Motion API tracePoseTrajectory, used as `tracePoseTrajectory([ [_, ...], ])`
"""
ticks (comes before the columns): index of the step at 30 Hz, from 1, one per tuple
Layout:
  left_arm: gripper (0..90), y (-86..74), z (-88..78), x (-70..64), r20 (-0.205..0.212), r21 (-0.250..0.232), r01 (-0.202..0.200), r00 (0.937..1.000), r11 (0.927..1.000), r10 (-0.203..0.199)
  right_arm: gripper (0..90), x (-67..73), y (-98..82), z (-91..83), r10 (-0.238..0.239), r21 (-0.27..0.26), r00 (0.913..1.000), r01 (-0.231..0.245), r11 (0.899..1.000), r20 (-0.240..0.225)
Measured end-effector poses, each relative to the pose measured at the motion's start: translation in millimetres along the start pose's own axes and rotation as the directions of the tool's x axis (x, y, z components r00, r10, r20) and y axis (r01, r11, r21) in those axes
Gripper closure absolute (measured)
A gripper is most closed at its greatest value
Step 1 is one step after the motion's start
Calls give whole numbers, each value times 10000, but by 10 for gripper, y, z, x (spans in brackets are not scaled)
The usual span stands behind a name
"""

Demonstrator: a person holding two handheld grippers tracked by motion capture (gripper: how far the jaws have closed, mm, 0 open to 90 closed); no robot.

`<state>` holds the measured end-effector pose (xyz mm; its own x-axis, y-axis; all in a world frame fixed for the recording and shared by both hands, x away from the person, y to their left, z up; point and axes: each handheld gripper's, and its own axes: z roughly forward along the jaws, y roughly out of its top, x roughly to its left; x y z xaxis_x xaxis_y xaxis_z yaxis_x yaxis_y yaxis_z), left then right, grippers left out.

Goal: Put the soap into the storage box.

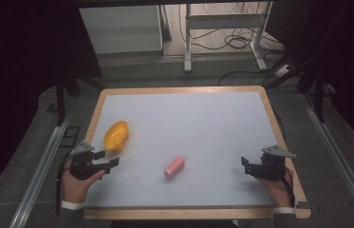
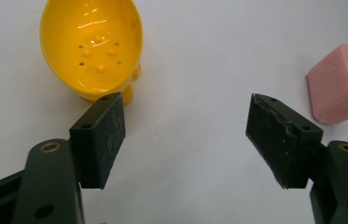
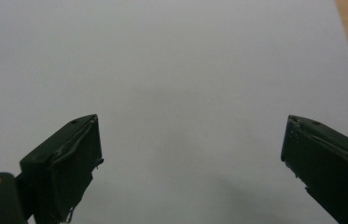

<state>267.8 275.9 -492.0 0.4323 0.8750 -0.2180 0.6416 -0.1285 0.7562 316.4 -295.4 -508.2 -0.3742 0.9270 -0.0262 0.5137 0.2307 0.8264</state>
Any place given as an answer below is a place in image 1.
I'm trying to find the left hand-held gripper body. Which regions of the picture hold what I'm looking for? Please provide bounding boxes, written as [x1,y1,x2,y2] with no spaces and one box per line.
[68,141,106,181]

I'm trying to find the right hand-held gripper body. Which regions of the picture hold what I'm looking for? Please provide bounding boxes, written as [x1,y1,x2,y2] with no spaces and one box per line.
[250,143,298,182]

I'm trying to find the orange yellow mango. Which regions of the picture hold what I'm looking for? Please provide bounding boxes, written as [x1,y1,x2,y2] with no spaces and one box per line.
[102,120,130,153]

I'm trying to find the pink rectangular block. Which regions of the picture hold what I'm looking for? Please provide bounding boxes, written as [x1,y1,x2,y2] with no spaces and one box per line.
[163,155,186,181]

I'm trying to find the person's left hand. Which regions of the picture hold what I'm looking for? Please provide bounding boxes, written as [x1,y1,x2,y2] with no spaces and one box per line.
[61,160,106,204]

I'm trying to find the person's right hand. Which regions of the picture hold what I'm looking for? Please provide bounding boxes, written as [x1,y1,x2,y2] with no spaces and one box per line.
[255,175,293,209]

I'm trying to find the black metal stand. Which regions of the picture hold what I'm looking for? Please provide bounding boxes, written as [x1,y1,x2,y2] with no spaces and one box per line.
[53,71,106,127]
[267,18,337,124]

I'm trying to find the white power strip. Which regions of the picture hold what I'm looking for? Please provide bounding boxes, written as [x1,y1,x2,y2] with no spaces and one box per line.
[273,64,294,79]

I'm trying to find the white cabinet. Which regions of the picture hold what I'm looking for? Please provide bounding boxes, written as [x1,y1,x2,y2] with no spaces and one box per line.
[79,5,164,55]

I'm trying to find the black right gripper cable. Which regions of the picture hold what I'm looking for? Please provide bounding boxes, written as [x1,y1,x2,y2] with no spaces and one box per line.
[280,166,296,207]

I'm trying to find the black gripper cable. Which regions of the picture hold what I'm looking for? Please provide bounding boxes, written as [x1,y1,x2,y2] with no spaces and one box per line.
[280,166,296,207]
[55,149,73,217]

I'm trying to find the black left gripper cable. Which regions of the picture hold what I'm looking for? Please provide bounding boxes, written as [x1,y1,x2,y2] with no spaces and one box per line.
[55,149,73,217]

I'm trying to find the black floor bracket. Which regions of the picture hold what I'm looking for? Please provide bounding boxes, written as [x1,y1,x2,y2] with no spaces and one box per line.
[59,125,82,149]

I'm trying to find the aluminium rail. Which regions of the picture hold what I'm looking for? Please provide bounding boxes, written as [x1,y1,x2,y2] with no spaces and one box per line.
[8,113,73,228]
[300,92,354,228]

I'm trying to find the black floor cables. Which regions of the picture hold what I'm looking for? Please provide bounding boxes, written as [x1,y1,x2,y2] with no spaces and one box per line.
[177,2,286,55]

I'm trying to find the white metal desk frame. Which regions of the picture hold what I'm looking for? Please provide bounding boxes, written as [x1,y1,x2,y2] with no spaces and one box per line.
[183,1,274,74]

